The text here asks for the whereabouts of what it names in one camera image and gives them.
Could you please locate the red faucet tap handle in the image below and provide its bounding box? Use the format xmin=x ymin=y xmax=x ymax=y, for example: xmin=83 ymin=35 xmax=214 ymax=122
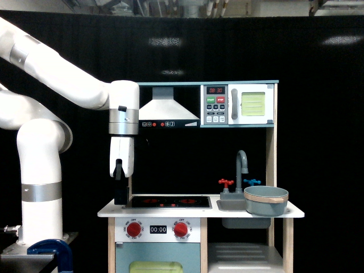
xmin=218 ymin=179 xmax=234 ymax=193

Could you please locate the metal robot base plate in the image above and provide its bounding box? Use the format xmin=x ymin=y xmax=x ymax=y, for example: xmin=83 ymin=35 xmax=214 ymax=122
xmin=1 ymin=232 xmax=78 ymax=272

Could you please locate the toy range hood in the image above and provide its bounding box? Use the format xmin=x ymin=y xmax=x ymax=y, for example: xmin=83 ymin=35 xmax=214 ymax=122
xmin=139 ymin=86 xmax=200 ymax=129

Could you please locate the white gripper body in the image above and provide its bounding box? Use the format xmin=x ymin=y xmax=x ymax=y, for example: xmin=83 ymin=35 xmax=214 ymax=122
xmin=110 ymin=136 xmax=134 ymax=177

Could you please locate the wooden toy kitchen frame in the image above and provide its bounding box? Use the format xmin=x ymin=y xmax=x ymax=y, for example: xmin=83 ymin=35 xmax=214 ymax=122
xmin=98 ymin=80 xmax=304 ymax=272

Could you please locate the blue faucet tap handle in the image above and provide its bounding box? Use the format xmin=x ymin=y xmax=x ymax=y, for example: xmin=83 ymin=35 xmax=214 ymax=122
xmin=243 ymin=179 xmax=261 ymax=187

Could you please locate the left red oven knob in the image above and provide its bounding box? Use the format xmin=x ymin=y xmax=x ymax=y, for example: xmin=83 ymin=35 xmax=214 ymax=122
xmin=126 ymin=222 xmax=142 ymax=238

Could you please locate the right red oven knob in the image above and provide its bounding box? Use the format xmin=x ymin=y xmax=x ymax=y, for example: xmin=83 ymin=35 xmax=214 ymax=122
xmin=173 ymin=222 xmax=188 ymax=238

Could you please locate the grey toy faucet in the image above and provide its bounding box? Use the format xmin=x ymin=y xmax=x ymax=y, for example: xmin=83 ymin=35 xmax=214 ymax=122
xmin=220 ymin=150 xmax=249 ymax=200

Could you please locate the toy microwave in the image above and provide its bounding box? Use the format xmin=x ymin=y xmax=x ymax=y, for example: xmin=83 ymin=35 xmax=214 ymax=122
xmin=201 ymin=83 xmax=276 ymax=127

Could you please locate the grey toy sink basin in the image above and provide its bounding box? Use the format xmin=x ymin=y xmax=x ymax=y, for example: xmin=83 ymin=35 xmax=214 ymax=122
xmin=217 ymin=200 xmax=271 ymax=229

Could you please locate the red oven knob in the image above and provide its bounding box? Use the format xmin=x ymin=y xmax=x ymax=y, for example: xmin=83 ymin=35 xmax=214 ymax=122
xmin=173 ymin=222 xmax=188 ymax=238
xmin=126 ymin=222 xmax=142 ymax=238

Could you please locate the blue C-clamp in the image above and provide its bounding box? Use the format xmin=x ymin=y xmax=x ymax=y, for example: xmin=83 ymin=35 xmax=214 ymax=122
xmin=27 ymin=239 xmax=73 ymax=273

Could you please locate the grey toy pot bowl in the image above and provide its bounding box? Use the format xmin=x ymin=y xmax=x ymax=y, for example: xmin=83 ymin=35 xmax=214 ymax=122
xmin=244 ymin=185 xmax=289 ymax=217

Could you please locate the black toy stovetop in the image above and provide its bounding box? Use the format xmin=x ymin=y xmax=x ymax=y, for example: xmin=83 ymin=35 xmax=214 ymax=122
xmin=125 ymin=196 xmax=212 ymax=209

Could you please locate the oven timer display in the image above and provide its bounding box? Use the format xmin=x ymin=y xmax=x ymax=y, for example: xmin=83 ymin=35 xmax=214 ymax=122
xmin=150 ymin=225 xmax=167 ymax=234

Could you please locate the teal toy oven door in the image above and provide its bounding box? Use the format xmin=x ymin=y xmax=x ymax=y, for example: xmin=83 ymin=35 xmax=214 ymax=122
xmin=115 ymin=242 xmax=201 ymax=272

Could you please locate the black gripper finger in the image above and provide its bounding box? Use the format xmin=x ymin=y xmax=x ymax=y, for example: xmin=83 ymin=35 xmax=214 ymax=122
xmin=114 ymin=187 xmax=129 ymax=205
xmin=113 ymin=159 xmax=123 ymax=180

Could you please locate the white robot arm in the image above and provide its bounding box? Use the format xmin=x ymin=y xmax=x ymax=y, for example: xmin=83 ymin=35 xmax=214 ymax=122
xmin=1 ymin=20 xmax=139 ymax=246

